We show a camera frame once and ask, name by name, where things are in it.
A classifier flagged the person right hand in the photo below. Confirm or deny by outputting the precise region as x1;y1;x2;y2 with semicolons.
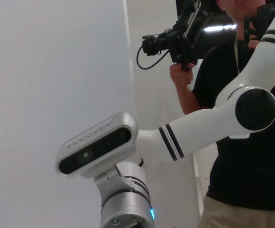
170;62;198;86

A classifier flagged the person left hand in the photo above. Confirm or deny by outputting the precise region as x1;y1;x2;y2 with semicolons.
248;39;261;50

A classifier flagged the black handheld grip device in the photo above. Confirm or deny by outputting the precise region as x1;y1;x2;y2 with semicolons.
243;0;275;47

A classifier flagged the black handheld camera rig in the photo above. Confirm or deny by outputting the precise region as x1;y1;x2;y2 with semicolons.
141;0;238;71

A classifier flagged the person right forearm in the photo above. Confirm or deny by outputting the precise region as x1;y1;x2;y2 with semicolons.
174;81;207;117

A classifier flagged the person wearing black shirt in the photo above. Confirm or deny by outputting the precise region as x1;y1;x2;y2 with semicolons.
191;0;275;228

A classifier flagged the grey neck lanyard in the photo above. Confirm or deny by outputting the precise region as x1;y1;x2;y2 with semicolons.
233;35;241;75

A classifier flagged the dark rig cable loop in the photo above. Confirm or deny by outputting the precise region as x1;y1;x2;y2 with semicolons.
136;44;172;70

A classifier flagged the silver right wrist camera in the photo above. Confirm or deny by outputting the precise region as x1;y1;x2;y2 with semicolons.
55;112;139;179

